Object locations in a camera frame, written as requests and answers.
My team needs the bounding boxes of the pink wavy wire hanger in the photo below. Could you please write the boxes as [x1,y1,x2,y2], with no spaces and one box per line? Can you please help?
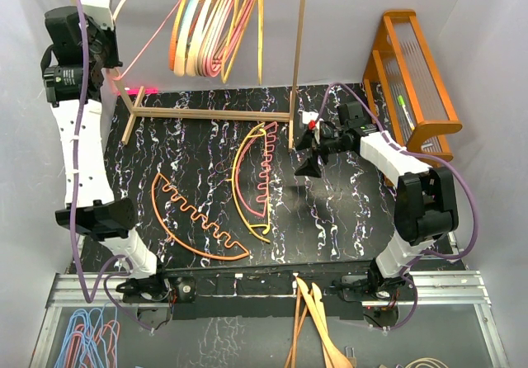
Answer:
[231,121,278,218]

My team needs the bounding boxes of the yellow wavy wire hanger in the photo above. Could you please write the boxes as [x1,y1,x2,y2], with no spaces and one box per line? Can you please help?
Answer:
[229,137,271,243]

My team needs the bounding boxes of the pink plastic hanger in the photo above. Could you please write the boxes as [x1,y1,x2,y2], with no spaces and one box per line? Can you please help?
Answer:
[201,0,234,78]
[207,0,262,83]

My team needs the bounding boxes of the orange wavy wire hanger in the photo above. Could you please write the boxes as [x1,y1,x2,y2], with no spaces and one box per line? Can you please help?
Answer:
[150,172,251,262]

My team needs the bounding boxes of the yellow velvet hanger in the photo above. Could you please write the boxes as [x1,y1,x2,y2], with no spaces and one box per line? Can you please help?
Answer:
[257,0,264,85]
[220,0,257,83]

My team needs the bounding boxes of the orange thin hanger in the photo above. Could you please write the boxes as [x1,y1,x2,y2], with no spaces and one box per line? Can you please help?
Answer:
[168,0,187,73]

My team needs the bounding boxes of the teal thin hanger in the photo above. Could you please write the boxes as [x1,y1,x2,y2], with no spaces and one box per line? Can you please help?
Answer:
[182,0,199,24]

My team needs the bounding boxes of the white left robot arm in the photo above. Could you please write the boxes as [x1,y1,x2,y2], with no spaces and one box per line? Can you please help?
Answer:
[40,6,171,301]

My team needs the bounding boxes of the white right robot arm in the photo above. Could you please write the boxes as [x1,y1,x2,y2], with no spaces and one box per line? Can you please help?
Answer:
[295,101,459,300]

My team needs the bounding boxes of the wooden hangers on floor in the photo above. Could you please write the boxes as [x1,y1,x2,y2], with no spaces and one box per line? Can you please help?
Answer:
[285,276,356,367]

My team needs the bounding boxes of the pink tape strip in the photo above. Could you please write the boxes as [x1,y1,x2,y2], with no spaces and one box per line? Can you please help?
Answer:
[116,88,159,96]

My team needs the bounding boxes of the green white marker pen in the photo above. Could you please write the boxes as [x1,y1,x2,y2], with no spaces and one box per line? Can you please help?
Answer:
[397,95,415,131]

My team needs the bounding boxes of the orange wooden shelf rack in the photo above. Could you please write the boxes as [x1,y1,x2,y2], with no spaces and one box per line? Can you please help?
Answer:
[363,9,462,162]

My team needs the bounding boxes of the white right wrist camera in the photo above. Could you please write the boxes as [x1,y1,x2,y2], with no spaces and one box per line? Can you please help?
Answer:
[301,111,321,144]

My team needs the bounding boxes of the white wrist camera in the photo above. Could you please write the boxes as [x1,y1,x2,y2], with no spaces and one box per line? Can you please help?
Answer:
[80,0,115,31]
[301,111,321,144]

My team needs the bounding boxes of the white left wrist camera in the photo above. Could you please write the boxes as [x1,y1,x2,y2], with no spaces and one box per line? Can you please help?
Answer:
[80,0,115,31]

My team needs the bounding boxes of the wooden clothes rack frame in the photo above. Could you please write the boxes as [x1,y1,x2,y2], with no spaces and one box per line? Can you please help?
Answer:
[53,0,310,150]

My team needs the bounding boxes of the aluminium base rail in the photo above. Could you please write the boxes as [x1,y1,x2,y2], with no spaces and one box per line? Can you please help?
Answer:
[362,271,492,305]

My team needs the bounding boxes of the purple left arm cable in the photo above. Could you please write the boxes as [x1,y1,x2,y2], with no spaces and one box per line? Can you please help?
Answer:
[68,0,153,332]

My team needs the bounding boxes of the blue wire hangers pile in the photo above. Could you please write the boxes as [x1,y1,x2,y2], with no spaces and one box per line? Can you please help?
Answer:
[53,304,120,368]

